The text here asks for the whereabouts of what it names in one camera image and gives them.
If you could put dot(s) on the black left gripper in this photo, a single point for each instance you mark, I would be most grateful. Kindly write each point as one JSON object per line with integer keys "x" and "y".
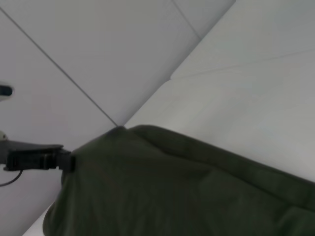
{"x": 29, "y": 157}

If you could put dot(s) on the dark green printed t-shirt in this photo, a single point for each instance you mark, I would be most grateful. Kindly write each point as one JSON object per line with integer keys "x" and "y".
{"x": 172, "y": 184}

